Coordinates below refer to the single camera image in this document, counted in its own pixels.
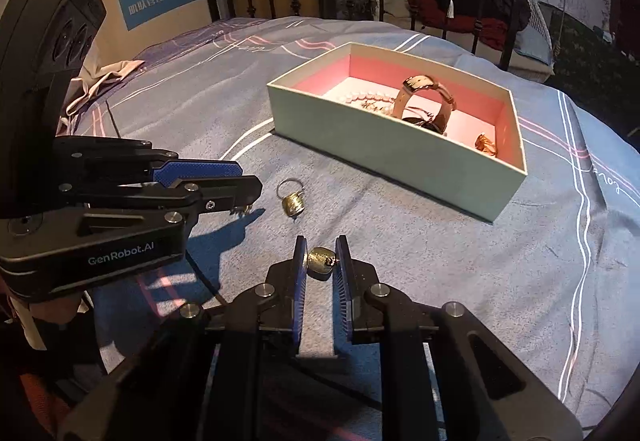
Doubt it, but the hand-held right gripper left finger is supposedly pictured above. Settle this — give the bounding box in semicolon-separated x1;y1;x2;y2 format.
57;235;308;441

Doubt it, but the white wicker swing chair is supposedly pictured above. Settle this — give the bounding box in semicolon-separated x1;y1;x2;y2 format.
382;0;558;82

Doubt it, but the person's left hand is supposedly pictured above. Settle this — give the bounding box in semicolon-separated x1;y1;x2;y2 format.
10;293;93;352

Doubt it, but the gold ring with wire loop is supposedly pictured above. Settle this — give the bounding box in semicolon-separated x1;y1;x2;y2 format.
276;177;307;218

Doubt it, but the beige cloth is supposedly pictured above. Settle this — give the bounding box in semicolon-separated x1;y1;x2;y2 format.
57;58;146;132

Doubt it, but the green patterned counter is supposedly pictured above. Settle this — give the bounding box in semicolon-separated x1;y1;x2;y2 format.
550;6;640;122

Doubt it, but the pale green jewelry box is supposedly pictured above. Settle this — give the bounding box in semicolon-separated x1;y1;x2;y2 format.
266;41;530;223

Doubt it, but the small gold earring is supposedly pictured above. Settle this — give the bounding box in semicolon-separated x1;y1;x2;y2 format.
474;132;500;156

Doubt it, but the dark and red clothes pile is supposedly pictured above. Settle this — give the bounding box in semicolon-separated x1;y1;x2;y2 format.
407;0;531;52

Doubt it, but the pearl bracelet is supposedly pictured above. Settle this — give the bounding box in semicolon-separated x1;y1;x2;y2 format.
335;90;401;114

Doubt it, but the beige strap wristwatch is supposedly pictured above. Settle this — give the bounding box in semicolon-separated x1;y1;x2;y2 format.
390;73;458;134

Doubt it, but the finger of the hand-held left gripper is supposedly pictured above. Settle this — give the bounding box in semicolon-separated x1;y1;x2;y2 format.
52;136;243;189
60;175;263;227

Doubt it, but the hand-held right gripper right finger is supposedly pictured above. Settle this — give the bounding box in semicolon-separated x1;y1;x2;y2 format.
334;235;586;441

